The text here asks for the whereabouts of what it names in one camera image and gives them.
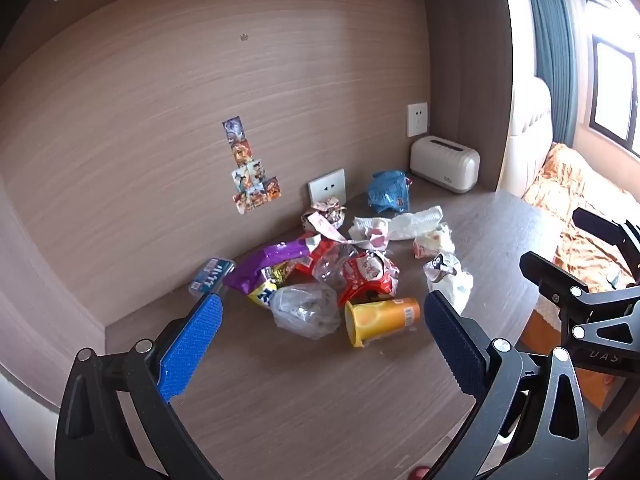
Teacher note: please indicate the black-framed window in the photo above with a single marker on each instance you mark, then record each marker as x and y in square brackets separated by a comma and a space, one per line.
[612, 90]

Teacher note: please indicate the clear blue-label floss box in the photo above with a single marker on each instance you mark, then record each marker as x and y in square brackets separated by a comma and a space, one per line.
[212, 272]

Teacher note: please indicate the teal curtain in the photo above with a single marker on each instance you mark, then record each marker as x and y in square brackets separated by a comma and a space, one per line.
[550, 35]

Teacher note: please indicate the clear crumpled plastic bag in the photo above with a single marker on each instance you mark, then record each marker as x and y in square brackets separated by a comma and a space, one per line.
[305, 310]

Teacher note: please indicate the red crumpled wrapper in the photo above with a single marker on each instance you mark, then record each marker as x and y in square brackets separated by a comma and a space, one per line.
[306, 261]

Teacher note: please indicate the white wall socket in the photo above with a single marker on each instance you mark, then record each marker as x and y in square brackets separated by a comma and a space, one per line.
[326, 186]
[417, 119]

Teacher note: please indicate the strip of picture stickers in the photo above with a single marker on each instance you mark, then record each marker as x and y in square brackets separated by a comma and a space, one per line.
[250, 180]

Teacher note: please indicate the wooden desk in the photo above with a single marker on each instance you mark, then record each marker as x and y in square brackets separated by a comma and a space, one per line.
[300, 410]

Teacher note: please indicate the black white wrapper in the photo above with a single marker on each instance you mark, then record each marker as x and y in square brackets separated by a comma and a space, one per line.
[450, 280]

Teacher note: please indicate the blue plastic bag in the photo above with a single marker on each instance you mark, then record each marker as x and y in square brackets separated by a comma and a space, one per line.
[387, 190]

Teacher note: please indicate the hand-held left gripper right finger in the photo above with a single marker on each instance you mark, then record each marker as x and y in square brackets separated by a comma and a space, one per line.
[457, 345]

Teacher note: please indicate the cream toaster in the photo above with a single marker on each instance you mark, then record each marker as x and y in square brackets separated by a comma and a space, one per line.
[445, 162]

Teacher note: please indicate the bed with orange blanket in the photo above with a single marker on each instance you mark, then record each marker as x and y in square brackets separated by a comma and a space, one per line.
[575, 185]

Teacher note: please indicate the clear plastic wrapper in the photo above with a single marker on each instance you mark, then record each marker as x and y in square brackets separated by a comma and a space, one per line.
[330, 266]

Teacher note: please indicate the white crumpled plastic wrapper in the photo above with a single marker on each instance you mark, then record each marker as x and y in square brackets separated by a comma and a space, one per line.
[415, 222]

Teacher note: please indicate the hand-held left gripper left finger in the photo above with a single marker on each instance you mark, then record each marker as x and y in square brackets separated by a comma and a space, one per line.
[192, 345]

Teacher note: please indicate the patterned crumpled wrapper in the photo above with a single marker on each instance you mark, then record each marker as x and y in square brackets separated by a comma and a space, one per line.
[325, 212]

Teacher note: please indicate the white red wrapper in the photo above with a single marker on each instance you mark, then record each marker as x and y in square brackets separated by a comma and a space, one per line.
[432, 244]

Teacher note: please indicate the cream padded headboard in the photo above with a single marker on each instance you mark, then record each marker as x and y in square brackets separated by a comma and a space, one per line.
[532, 130]

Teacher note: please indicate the purple snack bag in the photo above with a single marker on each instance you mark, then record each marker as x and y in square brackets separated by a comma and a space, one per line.
[270, 260]

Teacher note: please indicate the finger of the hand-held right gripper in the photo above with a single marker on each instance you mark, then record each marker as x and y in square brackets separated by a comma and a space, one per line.
[555, 277]
[607, 225]

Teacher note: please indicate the yellow paper cup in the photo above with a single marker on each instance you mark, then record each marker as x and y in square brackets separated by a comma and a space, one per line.
[385, 317]

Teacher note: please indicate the red white snack bag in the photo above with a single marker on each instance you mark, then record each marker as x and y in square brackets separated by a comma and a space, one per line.
[367, 272]

